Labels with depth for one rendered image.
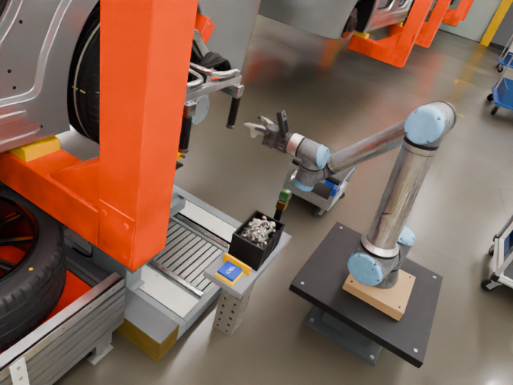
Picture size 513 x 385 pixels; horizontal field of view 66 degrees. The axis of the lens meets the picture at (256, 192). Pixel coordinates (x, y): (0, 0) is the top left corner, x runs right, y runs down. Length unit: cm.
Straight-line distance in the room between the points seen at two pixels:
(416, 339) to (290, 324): 57
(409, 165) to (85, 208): 108
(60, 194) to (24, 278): 29
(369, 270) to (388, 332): 31
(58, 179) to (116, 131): 41
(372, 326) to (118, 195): 114
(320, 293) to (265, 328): 35
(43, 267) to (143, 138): 59
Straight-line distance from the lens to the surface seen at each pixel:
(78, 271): 174
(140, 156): 110
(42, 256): 148
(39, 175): 154
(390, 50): 504
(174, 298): 189
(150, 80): 101
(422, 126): 137
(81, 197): 142
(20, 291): 140
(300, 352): 196
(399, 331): 185
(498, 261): 296
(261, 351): 190
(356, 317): 179
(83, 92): 163
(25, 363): 143
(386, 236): 157
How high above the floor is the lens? 155
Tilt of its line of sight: 34 degrees down
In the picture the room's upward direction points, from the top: 16 degrees clockwise
